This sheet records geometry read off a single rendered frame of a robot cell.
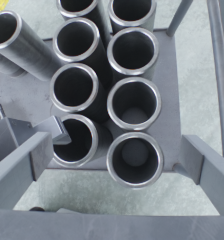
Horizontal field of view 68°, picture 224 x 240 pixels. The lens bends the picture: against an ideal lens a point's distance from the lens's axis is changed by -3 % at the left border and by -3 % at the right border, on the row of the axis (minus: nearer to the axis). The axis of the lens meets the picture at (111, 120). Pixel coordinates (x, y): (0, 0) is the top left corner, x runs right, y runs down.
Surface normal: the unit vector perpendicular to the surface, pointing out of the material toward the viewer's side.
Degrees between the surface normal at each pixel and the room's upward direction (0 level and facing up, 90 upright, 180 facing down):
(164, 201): 0
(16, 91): 0
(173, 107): 0
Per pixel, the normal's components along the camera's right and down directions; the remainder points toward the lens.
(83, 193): -0.14, -0.13
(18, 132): 0.87, -0.48
